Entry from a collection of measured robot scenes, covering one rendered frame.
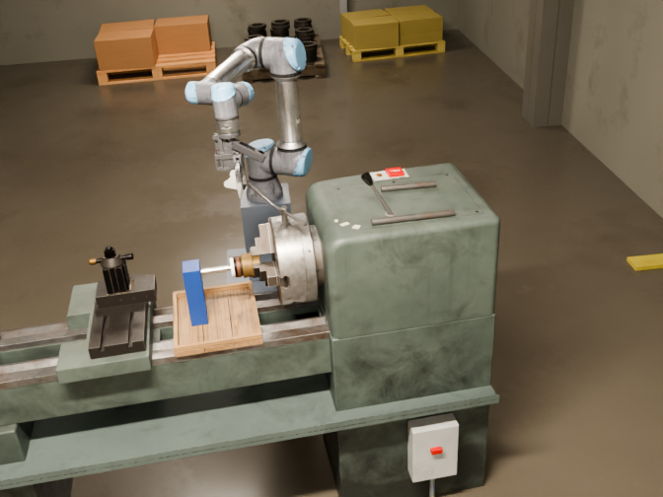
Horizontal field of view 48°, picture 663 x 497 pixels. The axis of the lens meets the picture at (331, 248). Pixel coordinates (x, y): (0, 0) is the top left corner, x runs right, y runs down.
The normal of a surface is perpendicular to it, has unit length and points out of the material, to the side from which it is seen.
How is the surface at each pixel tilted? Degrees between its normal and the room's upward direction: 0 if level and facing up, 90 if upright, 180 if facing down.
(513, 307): 0
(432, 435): 90
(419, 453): 90
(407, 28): 90
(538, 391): 0
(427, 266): 90
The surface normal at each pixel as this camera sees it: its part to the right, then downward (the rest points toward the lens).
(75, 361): -0.05, -0.87
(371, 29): 0.17, 0.48
